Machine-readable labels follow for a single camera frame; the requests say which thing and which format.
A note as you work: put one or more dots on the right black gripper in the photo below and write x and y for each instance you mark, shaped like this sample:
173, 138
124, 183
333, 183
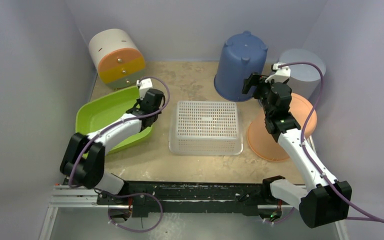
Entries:
254, 84

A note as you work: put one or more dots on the blue plastic bucket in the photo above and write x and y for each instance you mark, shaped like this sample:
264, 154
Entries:
242, 54

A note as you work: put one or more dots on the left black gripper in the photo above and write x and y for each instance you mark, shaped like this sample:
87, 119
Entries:
139, 101

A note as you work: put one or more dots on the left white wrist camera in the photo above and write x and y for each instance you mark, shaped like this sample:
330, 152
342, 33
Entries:
143, 86

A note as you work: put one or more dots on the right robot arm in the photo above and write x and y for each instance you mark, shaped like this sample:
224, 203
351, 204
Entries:
323, 201

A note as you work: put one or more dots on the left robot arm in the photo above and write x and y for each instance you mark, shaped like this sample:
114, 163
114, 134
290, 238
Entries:
84, 160

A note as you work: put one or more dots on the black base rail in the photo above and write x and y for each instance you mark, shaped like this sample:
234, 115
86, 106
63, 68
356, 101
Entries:
145, 197

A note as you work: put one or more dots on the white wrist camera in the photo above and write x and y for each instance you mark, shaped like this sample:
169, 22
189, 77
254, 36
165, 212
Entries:
280, 73
143, 86

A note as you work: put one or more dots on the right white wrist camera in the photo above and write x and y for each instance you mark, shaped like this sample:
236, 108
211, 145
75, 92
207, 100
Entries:
280, 73

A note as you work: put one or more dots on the grey plastic bucket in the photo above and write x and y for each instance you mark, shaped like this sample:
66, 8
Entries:
303, 78

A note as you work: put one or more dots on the orange printed plastic bucket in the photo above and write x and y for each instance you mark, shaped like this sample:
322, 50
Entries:
262, 143

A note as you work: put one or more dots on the green plastic tray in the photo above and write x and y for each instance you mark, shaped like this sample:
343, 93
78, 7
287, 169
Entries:
105, 110

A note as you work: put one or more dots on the small round drawer cabinet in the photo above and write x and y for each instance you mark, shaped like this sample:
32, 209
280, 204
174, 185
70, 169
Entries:
118, 61

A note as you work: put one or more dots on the white perforated plastic basket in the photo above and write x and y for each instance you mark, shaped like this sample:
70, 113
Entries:
205, 128

